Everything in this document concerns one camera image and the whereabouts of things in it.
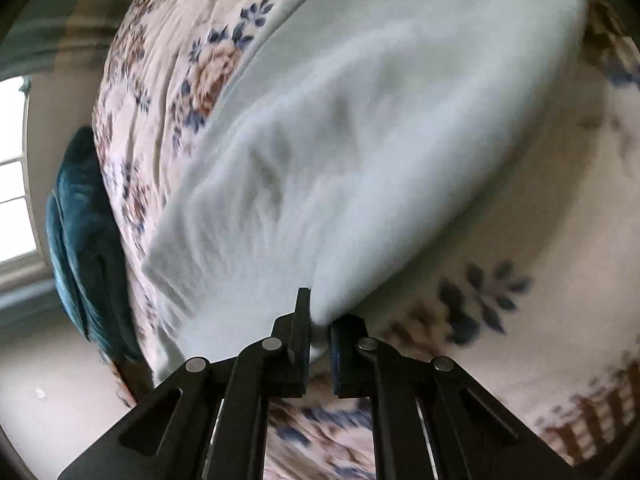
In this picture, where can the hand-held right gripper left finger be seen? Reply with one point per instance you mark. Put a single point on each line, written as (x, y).
(301, 330)

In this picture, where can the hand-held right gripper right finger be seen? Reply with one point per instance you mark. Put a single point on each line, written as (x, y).
(336, 360)

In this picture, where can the white pants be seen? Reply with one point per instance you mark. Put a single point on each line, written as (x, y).
(350, 160)

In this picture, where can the floral blanket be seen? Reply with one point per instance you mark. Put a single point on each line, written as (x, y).
(525, 270)

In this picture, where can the teal blanket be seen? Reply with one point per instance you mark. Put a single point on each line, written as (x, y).
(82, 250)

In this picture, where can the window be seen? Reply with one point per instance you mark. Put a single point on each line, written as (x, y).
(15, 170)

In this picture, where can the striped curtain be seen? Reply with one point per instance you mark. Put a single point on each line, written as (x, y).
(65, 15)

